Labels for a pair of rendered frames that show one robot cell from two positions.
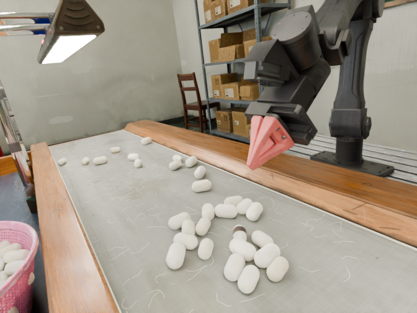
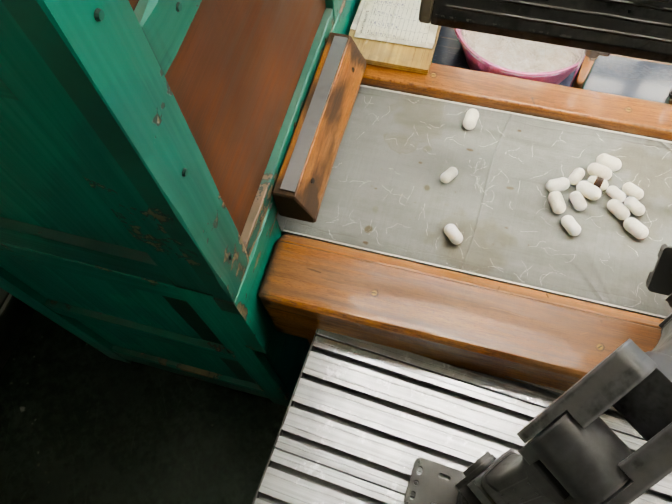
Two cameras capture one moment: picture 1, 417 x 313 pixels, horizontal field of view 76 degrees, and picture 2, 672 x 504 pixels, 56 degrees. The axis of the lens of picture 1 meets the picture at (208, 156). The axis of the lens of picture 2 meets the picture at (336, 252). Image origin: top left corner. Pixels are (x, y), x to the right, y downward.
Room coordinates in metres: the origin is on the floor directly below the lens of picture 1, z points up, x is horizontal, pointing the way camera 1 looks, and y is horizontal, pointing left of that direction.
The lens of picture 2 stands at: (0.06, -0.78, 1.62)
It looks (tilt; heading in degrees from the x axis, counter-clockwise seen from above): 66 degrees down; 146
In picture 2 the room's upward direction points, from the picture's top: 9 degrees counter-clockwise
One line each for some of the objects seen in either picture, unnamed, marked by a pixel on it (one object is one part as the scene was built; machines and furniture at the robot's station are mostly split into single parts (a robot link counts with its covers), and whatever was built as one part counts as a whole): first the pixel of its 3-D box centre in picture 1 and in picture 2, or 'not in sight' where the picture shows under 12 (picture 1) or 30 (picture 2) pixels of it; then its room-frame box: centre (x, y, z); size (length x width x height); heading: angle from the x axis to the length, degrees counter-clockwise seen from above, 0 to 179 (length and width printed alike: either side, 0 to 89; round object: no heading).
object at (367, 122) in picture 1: (350, 127); not in sight; (0.64, -0.36, 0.77); 0.09 x 0.06 x 0.06; 47
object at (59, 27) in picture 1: (56, 38); not in sight; (0.76, 0.35, 1.08); 0.62 x 0.08 x 0.07; 32
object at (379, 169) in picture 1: (349, 150); not in sight; (0.65, -0.37, 0.71); 0.20 x 0.07 x 0.08; 28
